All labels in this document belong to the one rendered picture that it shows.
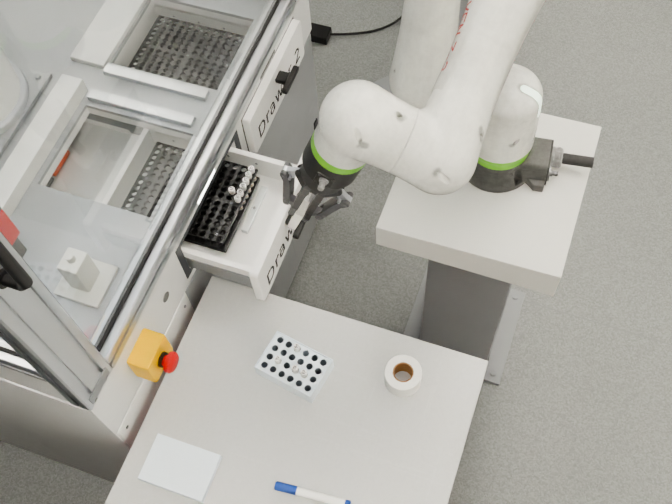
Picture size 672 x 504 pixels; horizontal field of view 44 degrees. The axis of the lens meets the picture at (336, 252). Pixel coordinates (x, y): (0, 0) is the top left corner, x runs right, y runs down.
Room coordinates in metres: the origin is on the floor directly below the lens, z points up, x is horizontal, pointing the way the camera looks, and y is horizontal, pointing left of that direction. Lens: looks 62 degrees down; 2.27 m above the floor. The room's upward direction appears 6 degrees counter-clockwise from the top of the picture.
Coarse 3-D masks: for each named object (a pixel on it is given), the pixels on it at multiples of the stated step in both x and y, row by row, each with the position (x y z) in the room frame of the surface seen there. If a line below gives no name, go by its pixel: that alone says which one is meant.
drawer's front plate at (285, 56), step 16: (288, 32) 1.26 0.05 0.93; (288, 48) 1.23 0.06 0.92; (272, 64) 1.18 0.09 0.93; (288, 64) 1.22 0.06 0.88; (272, 80) 1.14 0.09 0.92; (256, 96) 1.10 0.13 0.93; (272, 96) 1.13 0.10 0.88; (256, 112) 1.06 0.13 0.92; (256, 128) 1.05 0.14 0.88; (256, 144) 1.04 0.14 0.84
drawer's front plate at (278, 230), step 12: (276, 216) 0.81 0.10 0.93; (276, 228) 0.78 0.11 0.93; (288, 228) 0.81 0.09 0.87; (264, 240) 0.76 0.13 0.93; (276, 240) 0.77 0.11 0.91; (264, 252) 0.74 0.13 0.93; (276, 252) 0.76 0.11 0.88; (264, 264) 0.72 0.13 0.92; (252, 276) 0.69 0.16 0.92; (264, 276) 0.71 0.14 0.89; (264, 288) 0.70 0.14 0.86; (264, 300) 0.69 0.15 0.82
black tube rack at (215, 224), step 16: (224, 160) 0.97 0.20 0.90; (224, 176) 0.93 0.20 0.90; (240, 176) 0.95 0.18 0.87; (208, 192) 0.90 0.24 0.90; (224, 192) 0.89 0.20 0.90; (208, 208) 0.86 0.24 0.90; (224, 208) 0.86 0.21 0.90; (192, 224) 0.83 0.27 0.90; (208, 224) 0.82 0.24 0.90; (192, 240) 0.81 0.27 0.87; (208, 240) 0.79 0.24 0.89
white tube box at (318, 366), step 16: (288, 336) 0.62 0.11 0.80; (272, 352) 0.59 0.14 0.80; (288, 352) 0.59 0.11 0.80; (304, 352) 0.59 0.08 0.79; (256, 368) 0.56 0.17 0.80; (272, 368) 0.56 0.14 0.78; (288, 368) 0.56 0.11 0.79; (304, 368) 0.55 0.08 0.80; (320, 368) 0.55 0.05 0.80; (288, 384) 0.52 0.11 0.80; (304, 384) 0.52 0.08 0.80; (320, 384) 0.52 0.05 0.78
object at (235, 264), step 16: (240, 160) 0.99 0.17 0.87; (256, 160) 0.97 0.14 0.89; (272, 160) 0.96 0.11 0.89; (256, 176) 0.97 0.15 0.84; (272, 176) 0.96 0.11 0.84; (256, 192) 0.93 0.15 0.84; (272, 192) 0.92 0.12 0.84; (272, 208) 0.88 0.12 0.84; (240, 224) 0.86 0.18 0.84; (256, 224) 0.85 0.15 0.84; (240, 240) 0.82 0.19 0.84; (256, 240) 0.81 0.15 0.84; (192, 256) 0.77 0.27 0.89; (208, 256) 0.76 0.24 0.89; (224, 256) 0.79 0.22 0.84; (240, 256) 0.78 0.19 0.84; (208, 272) 0.75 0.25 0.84; (224, 272) 0.74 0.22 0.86; (240, 272) 0.72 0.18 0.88
